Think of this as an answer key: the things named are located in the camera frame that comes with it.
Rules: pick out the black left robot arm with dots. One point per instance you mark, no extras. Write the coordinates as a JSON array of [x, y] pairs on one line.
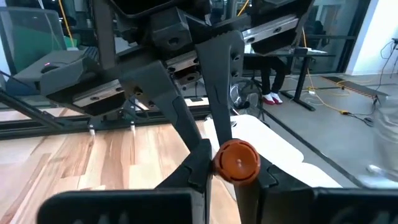
[[104, 31]]

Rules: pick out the black aluminium frame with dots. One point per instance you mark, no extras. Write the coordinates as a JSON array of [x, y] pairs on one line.
[[37, 129]]

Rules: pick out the grey computer monitor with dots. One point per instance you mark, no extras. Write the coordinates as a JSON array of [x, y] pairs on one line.
[[31, 40]]

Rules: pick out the orange-brown dry-erase marker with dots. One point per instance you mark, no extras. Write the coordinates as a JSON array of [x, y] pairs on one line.
[[237, 161]]

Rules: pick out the red white shoe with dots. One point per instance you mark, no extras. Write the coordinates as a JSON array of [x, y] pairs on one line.
[[269, 100], [277, 99]]

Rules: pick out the black floor fan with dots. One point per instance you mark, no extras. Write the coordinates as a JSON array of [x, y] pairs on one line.
[[248, 93]]

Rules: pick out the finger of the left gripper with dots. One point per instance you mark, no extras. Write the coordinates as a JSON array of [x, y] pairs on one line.
[[149, 81], [222, 62]]

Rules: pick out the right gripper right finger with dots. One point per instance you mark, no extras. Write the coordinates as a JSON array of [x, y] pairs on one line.
[[280, 199]]

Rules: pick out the white power strip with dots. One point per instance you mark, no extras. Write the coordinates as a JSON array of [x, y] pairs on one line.
[[311, 92]]

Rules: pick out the small black box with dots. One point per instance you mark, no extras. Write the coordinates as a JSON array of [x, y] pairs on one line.
[[196, 99]]

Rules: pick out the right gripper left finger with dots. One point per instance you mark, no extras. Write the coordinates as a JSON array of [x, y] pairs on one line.
[[199, 168]]

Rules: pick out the person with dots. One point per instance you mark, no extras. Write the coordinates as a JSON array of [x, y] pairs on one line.
[[270, 74]]

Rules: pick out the black office desk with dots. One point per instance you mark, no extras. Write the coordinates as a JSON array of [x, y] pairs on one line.
[[300, 77]]

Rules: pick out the backlit keyboard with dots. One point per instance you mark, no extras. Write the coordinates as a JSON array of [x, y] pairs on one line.
[[91, 53]]

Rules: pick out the black computer mouse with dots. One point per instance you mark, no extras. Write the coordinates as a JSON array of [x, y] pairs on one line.
[[49, 68]]

